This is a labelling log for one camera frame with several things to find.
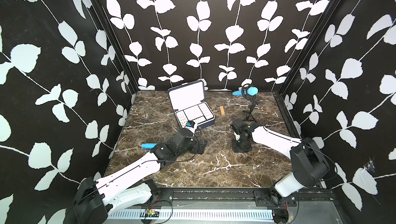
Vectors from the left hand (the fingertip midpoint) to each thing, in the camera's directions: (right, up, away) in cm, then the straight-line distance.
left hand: (201, 138), depth 77 cm
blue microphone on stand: (+28, +25, +8) cm, 39 cm away
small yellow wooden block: (+15, +13, +30) cm, 36 cm away
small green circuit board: (-23, -34, -6) cm, 42 cm away
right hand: (+19, -8, +10) cm, 23 cm away
